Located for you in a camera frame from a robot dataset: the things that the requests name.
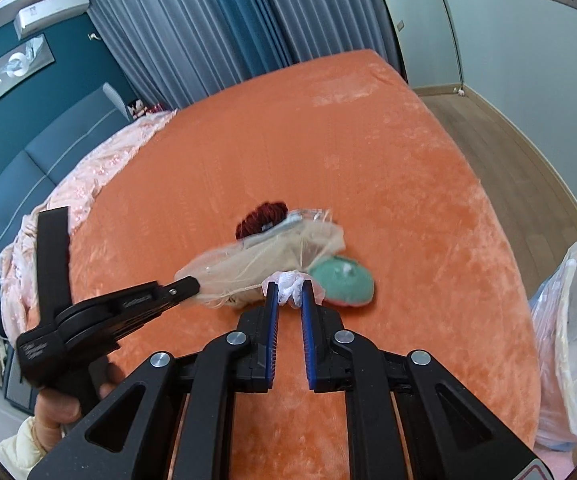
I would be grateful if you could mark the standing floor mirror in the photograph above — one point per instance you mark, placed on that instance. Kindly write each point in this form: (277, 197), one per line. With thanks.
(423, 35)

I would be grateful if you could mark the pink lace quilt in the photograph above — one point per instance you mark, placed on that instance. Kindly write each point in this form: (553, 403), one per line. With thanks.
(93, 175)

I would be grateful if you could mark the small plush toy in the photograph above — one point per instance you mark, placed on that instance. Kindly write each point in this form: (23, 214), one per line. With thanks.
(137, 109)

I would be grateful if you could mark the white air conditioner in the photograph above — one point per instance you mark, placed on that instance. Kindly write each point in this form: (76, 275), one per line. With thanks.
(51, 16)

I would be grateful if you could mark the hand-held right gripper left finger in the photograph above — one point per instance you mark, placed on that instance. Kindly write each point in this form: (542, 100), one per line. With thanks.
(272, 320)

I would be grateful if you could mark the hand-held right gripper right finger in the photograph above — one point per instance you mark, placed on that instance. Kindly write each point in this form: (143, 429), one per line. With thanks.
(307, 320)

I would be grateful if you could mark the green round pad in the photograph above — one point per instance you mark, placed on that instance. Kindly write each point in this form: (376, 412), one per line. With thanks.
(343, 280)

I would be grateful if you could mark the person's left forearm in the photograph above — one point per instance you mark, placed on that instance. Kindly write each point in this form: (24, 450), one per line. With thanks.
(18, 455)

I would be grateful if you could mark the blue upholstered headboard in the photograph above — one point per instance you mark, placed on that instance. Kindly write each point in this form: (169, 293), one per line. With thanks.
(28, 175)

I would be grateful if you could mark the dark red scrunchie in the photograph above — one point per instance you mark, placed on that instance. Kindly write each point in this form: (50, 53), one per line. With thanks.
(258, 217)

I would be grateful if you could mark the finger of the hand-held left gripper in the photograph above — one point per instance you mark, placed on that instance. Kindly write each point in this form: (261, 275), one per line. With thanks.
(54, 260)
(158, 297)

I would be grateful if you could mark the grey curtain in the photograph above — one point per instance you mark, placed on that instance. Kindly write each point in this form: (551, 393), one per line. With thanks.
(158, 35)
(333, 10)

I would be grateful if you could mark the framed wall art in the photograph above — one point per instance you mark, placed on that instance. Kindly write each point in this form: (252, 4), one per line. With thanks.
(8, 77)

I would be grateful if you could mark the person's left hand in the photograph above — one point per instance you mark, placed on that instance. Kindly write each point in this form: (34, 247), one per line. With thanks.
(56, 412)

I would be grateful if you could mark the orange plush blanket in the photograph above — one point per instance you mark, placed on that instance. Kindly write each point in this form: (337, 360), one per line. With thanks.
(368, 185)

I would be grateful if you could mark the blue curtain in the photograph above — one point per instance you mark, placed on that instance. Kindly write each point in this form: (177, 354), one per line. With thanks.
(248, 10)

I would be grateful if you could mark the beige mesh bag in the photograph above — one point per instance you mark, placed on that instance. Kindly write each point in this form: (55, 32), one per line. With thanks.
(268, 257)

